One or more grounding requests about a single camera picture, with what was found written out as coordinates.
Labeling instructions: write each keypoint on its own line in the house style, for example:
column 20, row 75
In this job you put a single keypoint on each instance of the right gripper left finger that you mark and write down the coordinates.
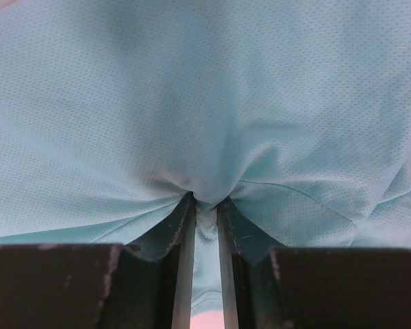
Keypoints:
column 146, row 283

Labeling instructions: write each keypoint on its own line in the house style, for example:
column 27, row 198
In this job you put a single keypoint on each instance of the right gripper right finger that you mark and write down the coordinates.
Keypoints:
column 266, row 284

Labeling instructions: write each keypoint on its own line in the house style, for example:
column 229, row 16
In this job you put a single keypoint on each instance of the teal t-shirt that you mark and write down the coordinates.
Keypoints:
column 299, row 111

